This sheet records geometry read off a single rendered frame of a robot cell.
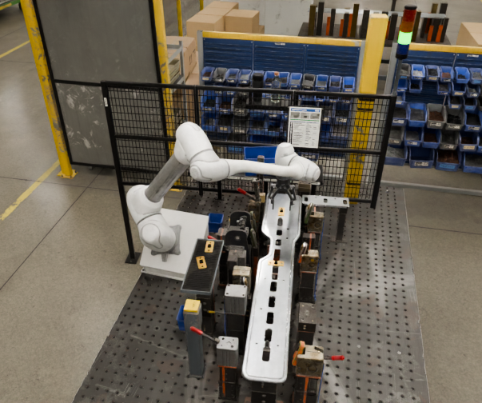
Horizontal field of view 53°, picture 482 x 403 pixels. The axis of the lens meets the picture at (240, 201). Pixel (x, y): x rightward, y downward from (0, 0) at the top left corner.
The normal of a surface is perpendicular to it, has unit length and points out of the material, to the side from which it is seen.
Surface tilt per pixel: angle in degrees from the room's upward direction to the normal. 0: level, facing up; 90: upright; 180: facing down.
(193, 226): 44
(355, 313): 0
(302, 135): 90
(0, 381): 0
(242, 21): 90
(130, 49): 91
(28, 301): 0
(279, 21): 90
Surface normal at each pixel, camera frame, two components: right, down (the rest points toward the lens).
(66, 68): -0.23, 0.57
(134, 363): 0.00, -0.82
